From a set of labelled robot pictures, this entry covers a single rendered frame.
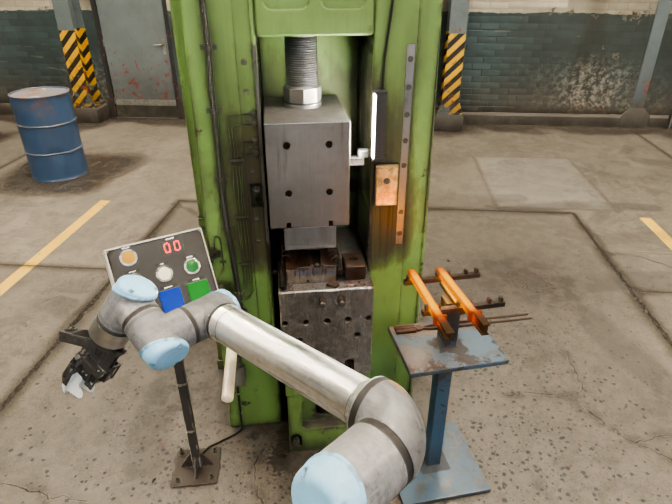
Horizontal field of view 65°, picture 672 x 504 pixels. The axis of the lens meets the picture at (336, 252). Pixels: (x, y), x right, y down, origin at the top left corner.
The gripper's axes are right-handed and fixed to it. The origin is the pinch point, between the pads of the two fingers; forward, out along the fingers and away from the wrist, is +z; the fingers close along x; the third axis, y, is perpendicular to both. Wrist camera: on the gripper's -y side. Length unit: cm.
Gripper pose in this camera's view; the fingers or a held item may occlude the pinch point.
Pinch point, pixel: (67, 388)
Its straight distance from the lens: 149.0
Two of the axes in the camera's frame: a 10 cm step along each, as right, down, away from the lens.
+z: -5.7, 7.5, 3.4
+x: 3.4, -1.6, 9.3
